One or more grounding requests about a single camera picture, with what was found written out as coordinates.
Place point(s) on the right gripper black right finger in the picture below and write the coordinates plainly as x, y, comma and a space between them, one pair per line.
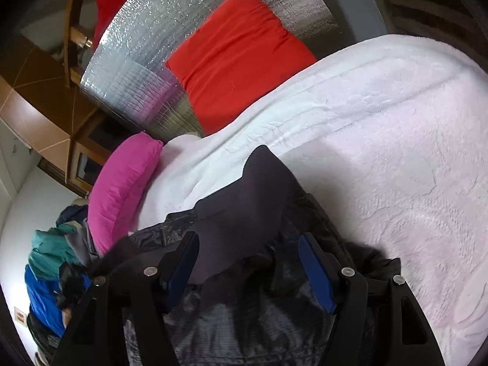
374, 322

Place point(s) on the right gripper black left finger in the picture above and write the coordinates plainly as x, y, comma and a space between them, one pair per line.
145, 285

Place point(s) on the black quilted puffer jacket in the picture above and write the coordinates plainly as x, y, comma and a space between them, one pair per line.
248, 300

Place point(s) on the blue garment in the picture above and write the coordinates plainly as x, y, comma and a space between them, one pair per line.
49, 298

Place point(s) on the grey garment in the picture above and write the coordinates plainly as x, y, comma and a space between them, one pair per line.
81, 242

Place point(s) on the teal garment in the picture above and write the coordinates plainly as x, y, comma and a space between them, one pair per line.
50, 250

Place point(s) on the dark navy garment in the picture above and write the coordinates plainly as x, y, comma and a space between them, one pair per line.
76, 213

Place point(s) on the magenta pillow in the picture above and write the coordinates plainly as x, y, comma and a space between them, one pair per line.
119, 188

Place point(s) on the white fleece blanket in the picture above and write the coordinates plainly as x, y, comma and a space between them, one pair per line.
390, 136

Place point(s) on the wooden cabinet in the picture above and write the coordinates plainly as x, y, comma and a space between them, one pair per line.
90, 146

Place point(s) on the silver foil insulation headboard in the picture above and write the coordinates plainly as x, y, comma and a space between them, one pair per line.
127, 75

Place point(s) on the red pillow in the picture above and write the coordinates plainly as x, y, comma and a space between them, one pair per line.
239, 54

